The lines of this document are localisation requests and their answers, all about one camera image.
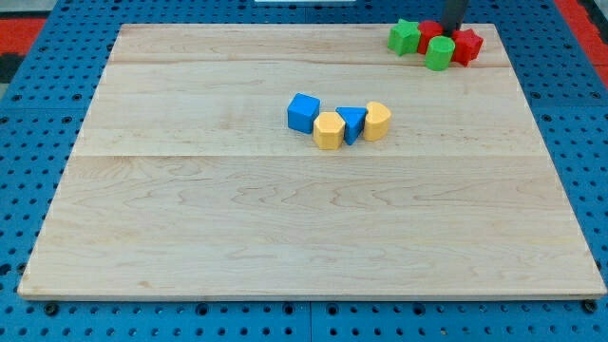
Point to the green cylinder block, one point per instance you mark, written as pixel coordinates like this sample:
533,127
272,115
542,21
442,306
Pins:
439,53

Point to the blue cube block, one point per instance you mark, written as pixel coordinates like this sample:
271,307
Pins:
302,111

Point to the yellow hexagon block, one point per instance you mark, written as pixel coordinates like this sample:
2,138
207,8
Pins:
328,130

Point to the blue triangle block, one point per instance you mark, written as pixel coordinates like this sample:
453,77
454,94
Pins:
354,118

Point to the yellow heart block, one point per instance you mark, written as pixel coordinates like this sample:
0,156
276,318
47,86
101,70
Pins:
377,121

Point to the light wooden board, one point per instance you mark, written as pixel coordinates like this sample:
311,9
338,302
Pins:
186,183

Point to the green star block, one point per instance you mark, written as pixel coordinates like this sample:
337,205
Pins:
404,37

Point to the red cylinder block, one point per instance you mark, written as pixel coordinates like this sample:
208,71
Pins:
428,29

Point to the red star block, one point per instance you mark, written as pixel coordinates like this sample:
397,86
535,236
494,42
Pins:
467,46

